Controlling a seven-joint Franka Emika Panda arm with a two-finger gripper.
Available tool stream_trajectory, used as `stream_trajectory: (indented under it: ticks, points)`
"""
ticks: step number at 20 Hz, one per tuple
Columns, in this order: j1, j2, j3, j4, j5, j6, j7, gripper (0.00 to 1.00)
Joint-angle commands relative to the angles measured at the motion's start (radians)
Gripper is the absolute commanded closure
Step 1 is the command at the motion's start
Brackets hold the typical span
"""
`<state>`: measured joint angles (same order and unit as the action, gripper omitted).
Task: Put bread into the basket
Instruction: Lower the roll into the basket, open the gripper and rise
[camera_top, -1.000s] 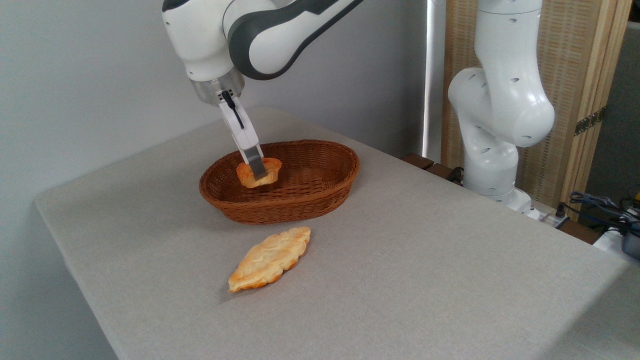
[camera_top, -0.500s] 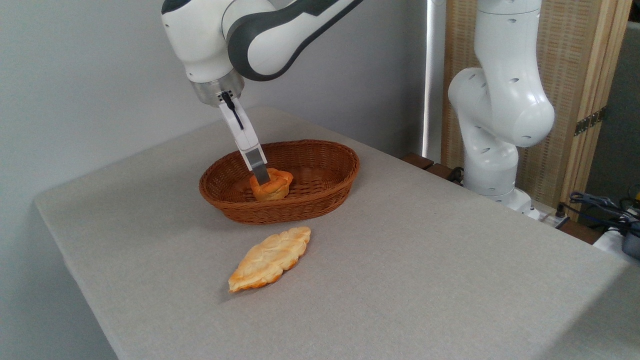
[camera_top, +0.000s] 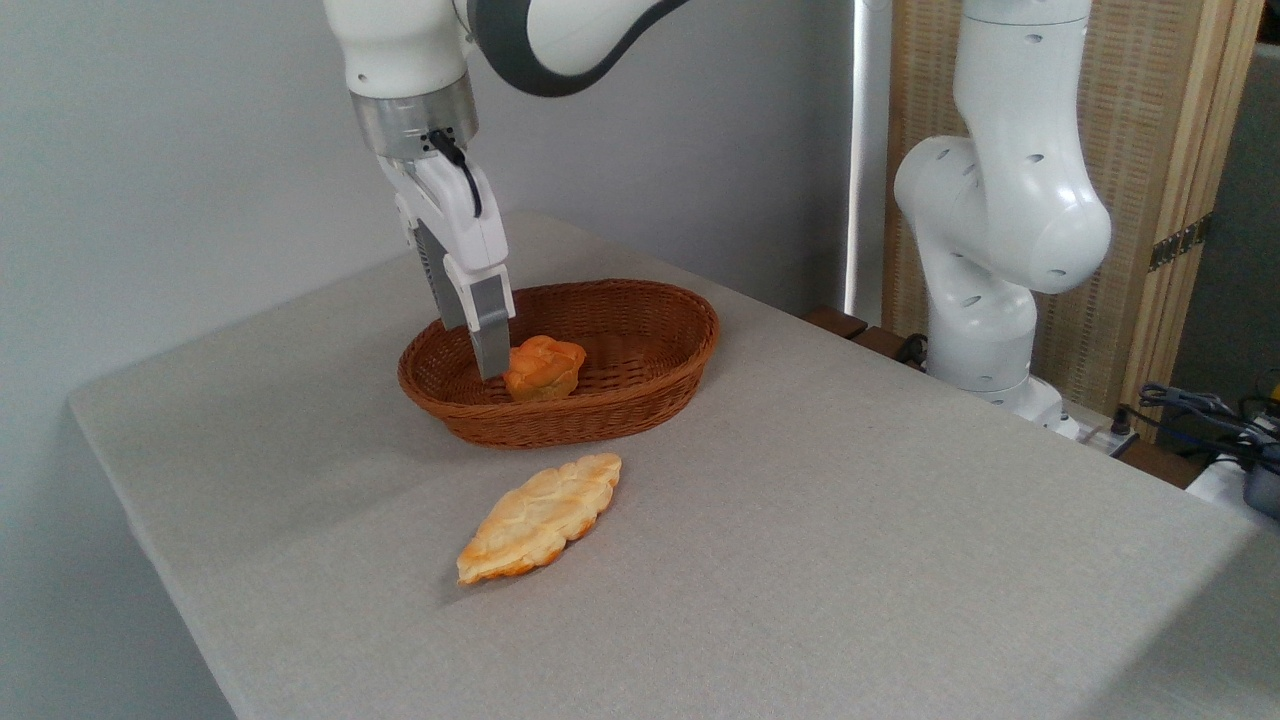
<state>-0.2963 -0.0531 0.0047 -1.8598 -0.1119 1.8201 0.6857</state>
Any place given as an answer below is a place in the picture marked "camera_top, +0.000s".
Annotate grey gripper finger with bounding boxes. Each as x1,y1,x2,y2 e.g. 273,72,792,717
405,215,471,333
443,255,517,382

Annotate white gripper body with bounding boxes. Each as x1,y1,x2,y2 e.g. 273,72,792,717
378,150,512,280

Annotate round orange bread bun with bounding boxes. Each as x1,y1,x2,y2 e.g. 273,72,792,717
502,335,588,403

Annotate brown wicker oval basket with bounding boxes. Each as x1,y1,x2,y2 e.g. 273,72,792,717
397,278,721,449

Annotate long flat pale bread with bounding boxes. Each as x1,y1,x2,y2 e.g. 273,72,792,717
457,453,623,586

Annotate dark brown wooden board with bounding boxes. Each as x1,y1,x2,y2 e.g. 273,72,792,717
800,305,931,371

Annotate grey tablecloth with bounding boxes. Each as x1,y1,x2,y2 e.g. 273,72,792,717
68,212,1280,720

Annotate wood framed bamboo screen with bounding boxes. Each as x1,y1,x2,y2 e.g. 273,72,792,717
882,0,1266,441

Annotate brass screen hinge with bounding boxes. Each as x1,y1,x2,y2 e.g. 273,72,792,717
1148,215,1213,273

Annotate blue grey device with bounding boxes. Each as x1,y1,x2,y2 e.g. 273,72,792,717
1243,455,1280,521

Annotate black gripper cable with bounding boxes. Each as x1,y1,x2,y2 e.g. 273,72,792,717
425,130,484,219

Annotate tangled dark cables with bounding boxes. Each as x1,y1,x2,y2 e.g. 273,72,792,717
1115,380,1280,473

